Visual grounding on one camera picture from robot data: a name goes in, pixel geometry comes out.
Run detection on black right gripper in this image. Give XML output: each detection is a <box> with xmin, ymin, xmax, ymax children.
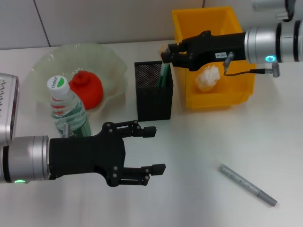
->
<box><xmin>160</xmin><ymin>30</ymin><xmax>247</xmax><ymax>72</ymax></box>

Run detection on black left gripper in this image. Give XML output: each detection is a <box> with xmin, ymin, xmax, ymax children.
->
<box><xmin>49</xmin><ymin>120</ymin><xmax>166</xmax><ymax>187</ymax></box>

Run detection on green pen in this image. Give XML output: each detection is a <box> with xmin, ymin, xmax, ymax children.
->
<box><xmin>157</xmin><ymin>62</ymin><xmax>171</xmax><ymax>88</ymax></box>

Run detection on white paper ball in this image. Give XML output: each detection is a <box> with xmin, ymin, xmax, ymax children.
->
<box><xmin>194</xmin><ymin>65</ymin><xmax>221</xmax><ymax>92</ymax></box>

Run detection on orange toy fruit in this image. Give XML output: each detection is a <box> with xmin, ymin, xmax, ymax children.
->
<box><xmin>68</xmin><ymin>70</ymin><xmax>105</xmax><ymax>111</ymax></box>

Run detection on clear bottle with green label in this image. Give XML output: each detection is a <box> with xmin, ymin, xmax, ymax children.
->
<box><xmin>46</xmin><ymin>75</ymin><xmax>92</xmax><ymax>138</ymax></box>

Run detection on grey marker pen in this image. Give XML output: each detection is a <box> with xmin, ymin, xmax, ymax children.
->
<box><xmin>219</xmin><ymin>163</ymin><xmax>278</xmax><ymax>208</ymax></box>

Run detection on black mesh pen holder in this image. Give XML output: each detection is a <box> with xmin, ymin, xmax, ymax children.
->
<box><xmin>134</xmin><ymin>60</ymin><xmax>174</xmax><ymax>122</ymax></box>

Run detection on green glass fruit plate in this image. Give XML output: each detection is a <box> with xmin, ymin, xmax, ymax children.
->
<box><xmin>29</xmin><ymin>42</ymin><xmax>128</xmax><ymax>116</ymax></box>

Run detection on silver right wrist plug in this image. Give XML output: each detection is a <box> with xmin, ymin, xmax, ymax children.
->
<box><xmin>223</xmin><ymin>52</ymin><xmax>235</xmax><ymax>70</ymax></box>

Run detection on silver wrist plug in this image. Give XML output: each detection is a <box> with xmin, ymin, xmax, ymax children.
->
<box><xmin>223</xmin><ymin>52</ymin><xmax>235</xmax><ymax>70</ymax></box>
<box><xmin>62</xmin><ymin>124</ymin><xmax>72</xmax><ymax>138</ymax></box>

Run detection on yellow plastic bin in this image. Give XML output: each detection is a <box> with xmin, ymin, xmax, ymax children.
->
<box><xmin>172</xmin><ymin>6</ymin><xmax>257</xmax><ymax>110</ymax></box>

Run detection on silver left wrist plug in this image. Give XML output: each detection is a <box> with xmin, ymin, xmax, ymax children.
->
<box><xmin>62</xmin><ymin>124</ymin><xmax>72</xmax><ymax>138</ymax></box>

